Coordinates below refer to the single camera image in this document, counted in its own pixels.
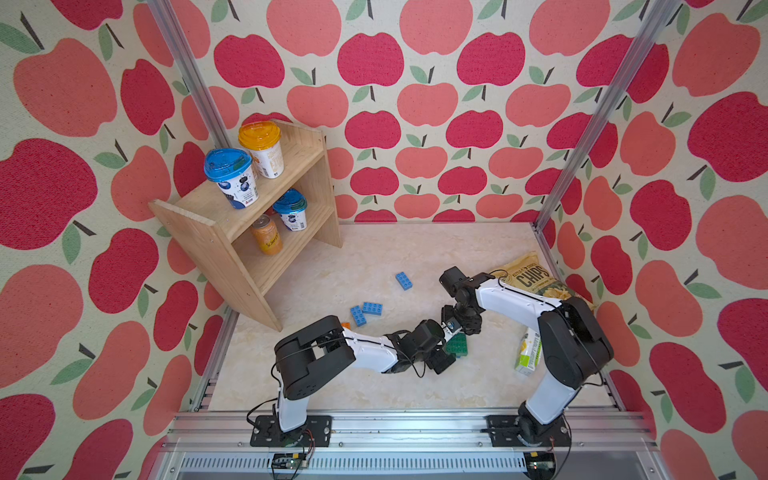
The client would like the green lego brick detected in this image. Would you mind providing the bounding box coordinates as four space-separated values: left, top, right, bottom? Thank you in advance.
444 333 469 358

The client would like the light blue lego brick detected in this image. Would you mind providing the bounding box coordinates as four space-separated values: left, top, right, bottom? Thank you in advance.
395 272 413 291
350 305 367 327
362 302 383 316

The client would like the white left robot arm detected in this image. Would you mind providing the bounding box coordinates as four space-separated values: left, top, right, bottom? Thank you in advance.
246 315 463 450

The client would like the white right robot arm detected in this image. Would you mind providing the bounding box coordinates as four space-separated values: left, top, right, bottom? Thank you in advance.
439 267 614 447

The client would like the yellow chips bag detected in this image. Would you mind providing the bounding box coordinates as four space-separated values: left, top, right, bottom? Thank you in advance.
490 251 596 312

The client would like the green white juice carton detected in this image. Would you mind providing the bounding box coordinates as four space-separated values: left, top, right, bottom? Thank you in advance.
515 328 542 376

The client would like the small blue lid cup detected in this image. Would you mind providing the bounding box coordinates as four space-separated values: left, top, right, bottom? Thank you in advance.
273 188 308 232

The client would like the wooden shelf unit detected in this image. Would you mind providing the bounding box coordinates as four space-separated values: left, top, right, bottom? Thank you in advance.
149 121 343 331

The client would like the orange drink can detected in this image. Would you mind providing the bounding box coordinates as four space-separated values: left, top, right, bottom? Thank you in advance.
250 214 283 256

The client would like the blue lid yogurt cup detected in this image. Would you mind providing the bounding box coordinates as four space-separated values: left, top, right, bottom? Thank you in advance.
204 148 258 210

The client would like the orange lid yogurt cup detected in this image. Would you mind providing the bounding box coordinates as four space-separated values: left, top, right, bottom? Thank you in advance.
238 121 285 179

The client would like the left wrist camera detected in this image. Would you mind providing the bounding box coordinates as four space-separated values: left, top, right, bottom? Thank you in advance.
443 320 462 334

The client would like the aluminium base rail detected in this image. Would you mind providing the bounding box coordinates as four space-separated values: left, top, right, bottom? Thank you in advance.
148 407 672 479

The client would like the right aluminium frame post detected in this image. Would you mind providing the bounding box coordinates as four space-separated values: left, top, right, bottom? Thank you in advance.
533 0 682 232

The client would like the aluminium frame post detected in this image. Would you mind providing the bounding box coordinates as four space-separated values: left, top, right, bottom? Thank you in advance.
533 0 682 232
148 0 232 148

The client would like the left aluminium frame post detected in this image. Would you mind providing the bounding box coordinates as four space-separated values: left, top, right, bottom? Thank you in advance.
148 0 232 148

